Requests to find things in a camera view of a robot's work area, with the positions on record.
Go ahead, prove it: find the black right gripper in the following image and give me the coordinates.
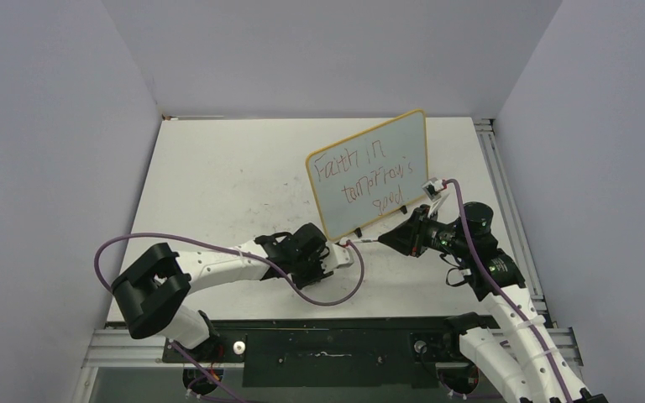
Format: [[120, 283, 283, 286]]
[[379, 203, 471, 258]]

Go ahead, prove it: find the yellow framed whiteboard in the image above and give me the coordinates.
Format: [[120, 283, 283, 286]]
[[305, 109, 429, 240]]

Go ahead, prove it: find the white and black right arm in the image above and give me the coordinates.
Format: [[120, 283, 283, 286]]
[[378, 202, 606, 402]]

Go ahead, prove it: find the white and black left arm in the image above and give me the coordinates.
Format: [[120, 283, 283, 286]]
[[110, 223, 354, 362]]

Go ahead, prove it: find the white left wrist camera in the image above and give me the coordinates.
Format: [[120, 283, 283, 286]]
[[321, 243, 354, 273]]

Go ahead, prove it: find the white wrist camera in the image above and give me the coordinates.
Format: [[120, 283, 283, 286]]
[[422, 177, 449, 218], [321, 243, 354, 273]]

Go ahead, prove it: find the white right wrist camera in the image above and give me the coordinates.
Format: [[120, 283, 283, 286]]
[[422, 177, 449, 218]]

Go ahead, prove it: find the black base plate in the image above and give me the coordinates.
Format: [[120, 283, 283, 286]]
[[105, 314, 553, 390]]

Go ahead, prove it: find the aluminium right side rail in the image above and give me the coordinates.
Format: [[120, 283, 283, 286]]
[[473, 118, 548, 315]]

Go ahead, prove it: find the aluminium rail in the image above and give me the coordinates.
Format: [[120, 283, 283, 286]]
[[473, 118, 548, 315], [82, 328, 584, 369]]

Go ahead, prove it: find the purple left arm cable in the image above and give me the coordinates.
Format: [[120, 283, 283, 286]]
[[92, 232, 366, 403]]

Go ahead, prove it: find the aluminium front rail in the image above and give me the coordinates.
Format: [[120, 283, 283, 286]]
[[82, 328, 584, 369]]

